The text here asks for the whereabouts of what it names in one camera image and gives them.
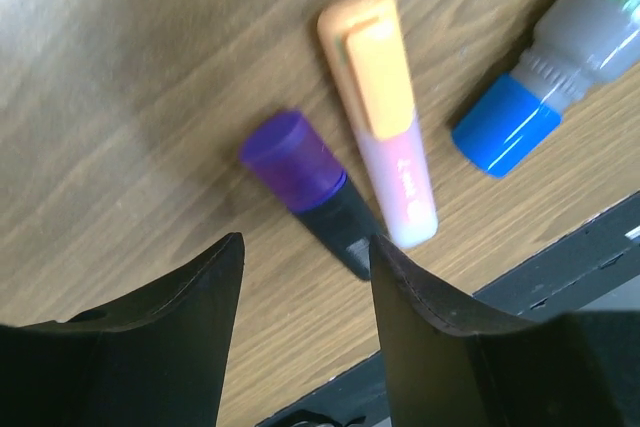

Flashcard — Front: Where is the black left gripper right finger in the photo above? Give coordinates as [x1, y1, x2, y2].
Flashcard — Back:
[370, 236, 639, 426]

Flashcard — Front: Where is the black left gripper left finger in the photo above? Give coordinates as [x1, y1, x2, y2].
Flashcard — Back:
[1, 233, 244, 426]

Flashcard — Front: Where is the purple cap black highlighter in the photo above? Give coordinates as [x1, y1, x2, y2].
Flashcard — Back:
[240, 110, 383, 281]

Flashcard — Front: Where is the blue cap grey glue stick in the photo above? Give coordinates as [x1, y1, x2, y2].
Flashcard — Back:
[452, 0, 639, 178]

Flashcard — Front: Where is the yellow cap pink highlighter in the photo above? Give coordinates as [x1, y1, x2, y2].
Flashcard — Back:
[317, 0, 438, 248]

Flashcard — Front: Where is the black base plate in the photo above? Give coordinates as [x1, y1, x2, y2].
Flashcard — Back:
[267, 196, 639, 426]

